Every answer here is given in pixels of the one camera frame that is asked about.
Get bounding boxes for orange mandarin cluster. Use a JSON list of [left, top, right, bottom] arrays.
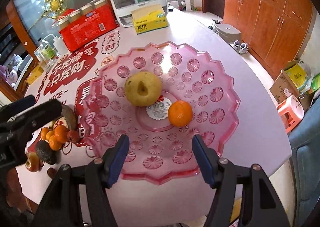
[[41, 127, 50, 140], [49, 135, 63, 151], [54, 125, 69, 144]]

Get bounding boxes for small yellow-orange mandarin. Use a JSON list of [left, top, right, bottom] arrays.
[[46, 131, 54, 141]]

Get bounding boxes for red apple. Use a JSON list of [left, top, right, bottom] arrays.
[[25, 152, 40, 172]]

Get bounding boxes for dark green avocado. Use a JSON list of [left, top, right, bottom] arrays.
[[35, 140, 57, 165]]

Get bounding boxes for yellow pear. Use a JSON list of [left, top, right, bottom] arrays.
[[124, 71, 162, 107]]

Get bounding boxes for yellow flat box left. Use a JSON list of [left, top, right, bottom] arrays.
[[26, 65, 44, 85]]

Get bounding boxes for clear plastic bottle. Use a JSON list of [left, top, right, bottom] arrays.
[[38, 38, 56, 61]]

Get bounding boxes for printed pink tablecloth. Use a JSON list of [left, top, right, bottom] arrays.
[[27, 10, 291, 226]]

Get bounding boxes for red drink pack box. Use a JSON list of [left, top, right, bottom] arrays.
[[53, 0, 117, 52]]

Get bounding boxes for pink plastic stool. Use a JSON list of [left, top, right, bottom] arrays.
[[277, 95, 304, 133]]

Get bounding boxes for pink plastic fruit bowl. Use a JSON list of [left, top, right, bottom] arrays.
[[81, 42, 240, 185]]

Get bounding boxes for cardboard box with bags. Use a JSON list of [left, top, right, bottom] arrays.
[[270, 59, 319, 111]]

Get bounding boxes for white countertop appliance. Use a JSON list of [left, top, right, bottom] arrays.
[[110, 0, 168, 27]]

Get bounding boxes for yellow tissue box right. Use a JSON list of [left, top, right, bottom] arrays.
[[131, 4, 168, 35]]

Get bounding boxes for orange wooden cabinets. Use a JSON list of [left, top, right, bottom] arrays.
[[223, 0, 314, 78]]

